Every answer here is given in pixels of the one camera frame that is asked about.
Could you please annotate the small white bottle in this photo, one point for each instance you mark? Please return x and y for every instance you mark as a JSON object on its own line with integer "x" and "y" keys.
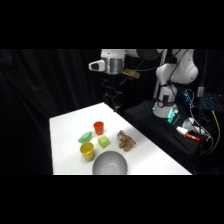
{"x": 181, "y": 130}

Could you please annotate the light green cube block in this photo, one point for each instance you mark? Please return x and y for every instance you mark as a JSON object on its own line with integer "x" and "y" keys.
{"x": 103, "y": 141}

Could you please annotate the keyboard with blue lights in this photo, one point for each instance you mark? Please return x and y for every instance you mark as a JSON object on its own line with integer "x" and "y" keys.
{"x": 210, "y": 102}

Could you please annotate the orange plastic cup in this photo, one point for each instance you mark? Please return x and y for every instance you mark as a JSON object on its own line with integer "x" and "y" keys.
{"x": 98, "y": 128}

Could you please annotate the brown plush toy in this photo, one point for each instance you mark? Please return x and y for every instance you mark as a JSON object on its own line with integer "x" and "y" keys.
{"x": 126, "y": 141}

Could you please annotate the green lit control box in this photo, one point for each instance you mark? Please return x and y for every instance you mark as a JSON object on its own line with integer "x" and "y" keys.
{"x": 172, "y": 116}

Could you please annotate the green triangle block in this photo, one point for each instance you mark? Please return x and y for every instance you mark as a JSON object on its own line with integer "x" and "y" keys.
{"x": 85, "y": 137}

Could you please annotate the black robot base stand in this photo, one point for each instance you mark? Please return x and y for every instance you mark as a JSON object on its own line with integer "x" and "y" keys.
{"x": 153, "y": 128}

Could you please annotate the yellow plastic cup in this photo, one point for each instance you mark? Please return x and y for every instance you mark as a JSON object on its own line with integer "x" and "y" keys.
{"x": 87, "y": 151}

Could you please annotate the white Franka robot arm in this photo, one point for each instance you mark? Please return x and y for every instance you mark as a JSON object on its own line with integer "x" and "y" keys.
{"x": 173, "y": 71}

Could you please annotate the tan wrist camera mount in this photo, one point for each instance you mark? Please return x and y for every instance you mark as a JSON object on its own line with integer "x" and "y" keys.
{"x": 131, "y": 74}

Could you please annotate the grey bowl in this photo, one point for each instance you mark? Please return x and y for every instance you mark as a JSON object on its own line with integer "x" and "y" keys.
{"x": 110, "y": 164}

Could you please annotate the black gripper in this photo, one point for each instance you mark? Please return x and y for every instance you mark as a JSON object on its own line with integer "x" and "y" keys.
{"x": 110, "y": 87}

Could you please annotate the red marker pen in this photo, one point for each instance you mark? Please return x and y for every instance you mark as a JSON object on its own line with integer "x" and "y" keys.
{"x": 192, "y": 136}

